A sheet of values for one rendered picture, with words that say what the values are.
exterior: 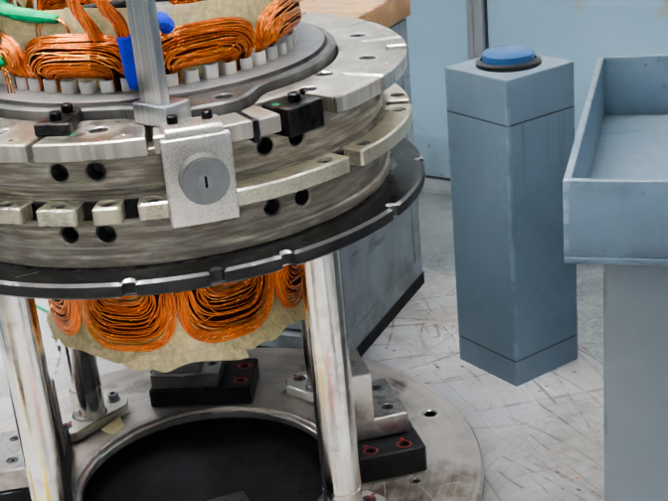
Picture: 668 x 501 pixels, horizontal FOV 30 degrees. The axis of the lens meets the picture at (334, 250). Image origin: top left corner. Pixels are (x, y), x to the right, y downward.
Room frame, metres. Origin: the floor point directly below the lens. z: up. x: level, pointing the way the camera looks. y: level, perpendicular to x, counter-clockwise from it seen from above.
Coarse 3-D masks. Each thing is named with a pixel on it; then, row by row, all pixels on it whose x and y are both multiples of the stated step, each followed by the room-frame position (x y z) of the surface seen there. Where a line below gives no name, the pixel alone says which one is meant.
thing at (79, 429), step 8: (104, 400) 0.87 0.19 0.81; (120, 400) 0.87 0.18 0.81; (128, 400) 0.87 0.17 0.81; (112, 408) 0.86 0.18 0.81; (120, 408) 0.86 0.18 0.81; (128, 408) 0.86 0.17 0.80; (72, 416) 0.85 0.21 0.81; (104, 416) 0.84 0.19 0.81; (112, 416) 0.85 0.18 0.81; (120, 416) 0.85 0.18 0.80; (72, 424) 0.83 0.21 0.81; (80, 424) 0.83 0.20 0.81; (88, 424) 0.83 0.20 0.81; (96, 424) 0.84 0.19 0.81; (104, 424) 0.84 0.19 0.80; (72, 432) 0.82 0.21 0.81; (80, 432) 0.82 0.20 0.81; (88, 432) 0.83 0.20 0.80; (72, 440) 0.82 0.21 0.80
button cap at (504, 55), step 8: (488, 48) 0.94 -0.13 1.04; (496, 48) 0.94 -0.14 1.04; (504, 48) 0.93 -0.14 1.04; (512, 48) 0.93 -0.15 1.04; (520, 48) 0.93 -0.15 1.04; (528, 48) 0.93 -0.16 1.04; (488, 56) 0.92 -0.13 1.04; (496, 56) 0.92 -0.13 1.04; (504, 56) 0.91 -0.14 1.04; (512, 56) 0.91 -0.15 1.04; (520, 56) 0.91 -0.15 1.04; (528, 56) 0.92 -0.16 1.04; (496, 64) 0.92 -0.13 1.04; (504, 64) 0.91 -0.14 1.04; (512, 64) 0.91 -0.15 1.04
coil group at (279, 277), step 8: (280, 272) 0.71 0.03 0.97; (288, 272) 0.72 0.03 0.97; (296, 272) 0.73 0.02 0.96; (280, 280) 0.71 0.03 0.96; (288, 280) 0.72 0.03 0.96; (280, 288) 0.71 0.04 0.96; (296, 288) 0.73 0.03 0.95; (280, 296) 0.71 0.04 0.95; (288, 296) 0.72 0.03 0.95; (296, 296) 0.73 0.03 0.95; (288, 304) 0.72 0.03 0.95; (296, 304) 0.73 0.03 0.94
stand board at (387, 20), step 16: (304, 0) 1.09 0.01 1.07; (320, 0) 1.09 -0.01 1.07; (336, 0) 1.08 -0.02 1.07; (352, 0) 1.07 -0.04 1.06; (368, 0) 1.07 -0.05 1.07; (384, 0) 1.06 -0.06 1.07; (400, 0) 1.09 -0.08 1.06; (352, 16) 1.01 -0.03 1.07; (368, 16) 1.02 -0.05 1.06; (384, 16) 1.05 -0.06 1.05; (400, 16) 1.08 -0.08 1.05
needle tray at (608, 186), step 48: (624, 96) 0.80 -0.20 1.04; (576, 144) 0.62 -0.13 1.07; (624, 144) 0.74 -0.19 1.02; (576, 192) 0.57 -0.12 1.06; (624, 192) 0.56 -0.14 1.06; (576, 240) 0.57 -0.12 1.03; (624, 240) 0.56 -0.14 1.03; (624, 288) 0.63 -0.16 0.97; (624, 336) 0.63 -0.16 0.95; (624, 384) 0.63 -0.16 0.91; (624, 432) 0.63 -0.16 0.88; (624, 480) 0.63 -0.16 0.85
